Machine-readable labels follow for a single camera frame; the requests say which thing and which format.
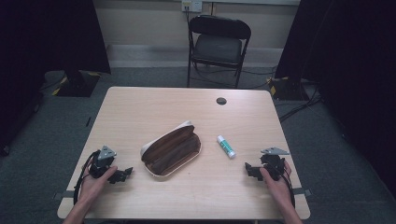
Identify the black floor cable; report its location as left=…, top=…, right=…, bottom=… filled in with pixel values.
left=190, top=63, right=278, bottom=91
left=278, top=83, right=323, bottom=123

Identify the hand-held gripper black cable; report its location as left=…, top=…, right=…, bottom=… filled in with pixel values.
left=274, top=159, right=296, bottom=209
left=73, top=150, right=101, bottom=206

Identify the person's left hand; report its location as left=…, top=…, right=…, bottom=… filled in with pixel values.
left=78, top=165, right=119, bottom=203

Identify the person's right hand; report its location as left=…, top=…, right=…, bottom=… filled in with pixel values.
left=260, top=160, right=293, bottom=202

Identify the grey table strap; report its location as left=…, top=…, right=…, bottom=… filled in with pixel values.
left=51, top=189, right=76, bottom=201
left=292, top=188, right=313, bottom=197

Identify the white wall socket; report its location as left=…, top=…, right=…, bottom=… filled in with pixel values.
left=181, top=0, right=204, bottom=14

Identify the black folding chair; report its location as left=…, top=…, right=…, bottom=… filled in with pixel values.
left=186, top=14, right=252, bottom=90

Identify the left hand-held gripper black cable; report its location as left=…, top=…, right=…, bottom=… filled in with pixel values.
left=73, top=150, right=101, bottom=206

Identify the black curtain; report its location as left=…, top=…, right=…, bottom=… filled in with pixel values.
left=275, top=0, right=396, bottom=200
left=0, top=0, right=112, bottom=157

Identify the black stand base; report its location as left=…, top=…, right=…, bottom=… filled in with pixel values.
left=51, top=70, right=102, bottom=98
left=267, top=76, right=310, bottom=102

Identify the white glue stick green label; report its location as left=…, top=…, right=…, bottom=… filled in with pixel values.
left=216, top=134, right=237, bottom=160

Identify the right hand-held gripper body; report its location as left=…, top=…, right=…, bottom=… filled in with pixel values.
left=260, top=147, right=290, bottom=182

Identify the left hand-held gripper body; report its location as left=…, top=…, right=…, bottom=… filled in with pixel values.
left=88, top=145, right=119, bottom=180

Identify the white pencil case brown lining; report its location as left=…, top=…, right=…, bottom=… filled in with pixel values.
left=139, top=119, right=203, bottom=178

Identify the right hand-held gripper black cable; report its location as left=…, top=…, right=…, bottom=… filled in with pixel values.
left=274, top=159, right=296, bottom=209

